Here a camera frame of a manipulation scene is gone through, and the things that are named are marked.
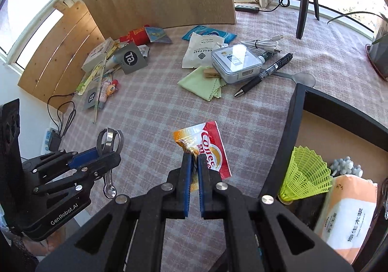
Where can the red packet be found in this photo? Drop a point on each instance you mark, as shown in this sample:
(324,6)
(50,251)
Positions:
(137,36)

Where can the grey square card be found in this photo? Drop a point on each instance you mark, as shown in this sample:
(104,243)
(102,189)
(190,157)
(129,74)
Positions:
(129,58)

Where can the orange tissue pack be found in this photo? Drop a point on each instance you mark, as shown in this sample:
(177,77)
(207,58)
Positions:
(346,215)

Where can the metal clip wrench tool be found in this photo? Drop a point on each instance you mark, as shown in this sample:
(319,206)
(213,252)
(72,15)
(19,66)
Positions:
(109,140)

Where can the blue wet wipe packet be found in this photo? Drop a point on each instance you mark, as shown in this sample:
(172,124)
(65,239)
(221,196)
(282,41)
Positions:
(204,30)

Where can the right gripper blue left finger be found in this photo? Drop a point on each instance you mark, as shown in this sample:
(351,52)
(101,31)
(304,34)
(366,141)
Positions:
(183,186)

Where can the metal spoon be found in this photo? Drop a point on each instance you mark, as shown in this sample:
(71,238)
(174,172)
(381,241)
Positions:
(299,78)

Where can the small grey card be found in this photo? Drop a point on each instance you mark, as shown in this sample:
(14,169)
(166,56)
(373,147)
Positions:
(91,99)

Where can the wooden slat panel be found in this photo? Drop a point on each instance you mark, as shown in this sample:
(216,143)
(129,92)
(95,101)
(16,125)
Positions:
(54,71)

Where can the yellow plastic shuttlecock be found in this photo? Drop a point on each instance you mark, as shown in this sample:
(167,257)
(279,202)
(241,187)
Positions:
(307,175)

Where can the blue picture card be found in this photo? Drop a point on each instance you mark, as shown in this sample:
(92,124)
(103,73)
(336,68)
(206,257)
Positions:
(157,35)

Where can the yellow green chopstick sleeve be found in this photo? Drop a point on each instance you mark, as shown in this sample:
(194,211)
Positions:
(110,66)

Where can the green cleaning cloth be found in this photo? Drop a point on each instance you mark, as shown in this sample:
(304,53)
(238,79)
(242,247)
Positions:
(206,88)

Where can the white paper sachet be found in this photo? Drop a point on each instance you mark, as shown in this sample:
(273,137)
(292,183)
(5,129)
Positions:
(199,50)

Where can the small toy bottle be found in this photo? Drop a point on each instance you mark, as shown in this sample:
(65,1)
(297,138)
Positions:
(108,89)

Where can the potted spider plant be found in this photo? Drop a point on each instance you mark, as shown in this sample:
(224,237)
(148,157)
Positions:
(376,51)

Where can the black ballpoint pen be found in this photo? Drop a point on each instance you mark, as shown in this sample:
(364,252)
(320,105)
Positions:
(264,74)

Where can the wooden clothespin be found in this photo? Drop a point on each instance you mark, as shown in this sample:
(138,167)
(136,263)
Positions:
(211,73)

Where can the white power strip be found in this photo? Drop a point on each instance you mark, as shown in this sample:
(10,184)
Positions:
(51,141)

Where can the white small box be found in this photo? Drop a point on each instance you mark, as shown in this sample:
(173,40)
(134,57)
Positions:
(97,55)

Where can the silver tin box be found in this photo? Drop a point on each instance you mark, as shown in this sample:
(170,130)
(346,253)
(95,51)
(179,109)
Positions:
(236,63)

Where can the pink checkered tablecloth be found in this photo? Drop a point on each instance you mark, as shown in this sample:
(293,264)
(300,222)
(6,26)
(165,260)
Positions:
(150,105)

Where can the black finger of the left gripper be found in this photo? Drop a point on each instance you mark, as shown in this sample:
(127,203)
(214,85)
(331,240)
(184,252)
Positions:
(96,168)

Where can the red coffee mix sachet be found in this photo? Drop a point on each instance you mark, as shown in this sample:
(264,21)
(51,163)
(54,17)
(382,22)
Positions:
(205,139)

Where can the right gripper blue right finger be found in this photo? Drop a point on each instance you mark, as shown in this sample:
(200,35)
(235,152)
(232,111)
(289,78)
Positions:
(205,187)

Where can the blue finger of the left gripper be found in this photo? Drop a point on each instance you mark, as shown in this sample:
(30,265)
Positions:
(82,158)

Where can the black storage tray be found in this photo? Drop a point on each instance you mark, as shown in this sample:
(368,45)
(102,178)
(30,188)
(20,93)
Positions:
(335,129)

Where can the white bead cluster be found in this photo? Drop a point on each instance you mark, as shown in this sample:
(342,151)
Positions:
(343,166)

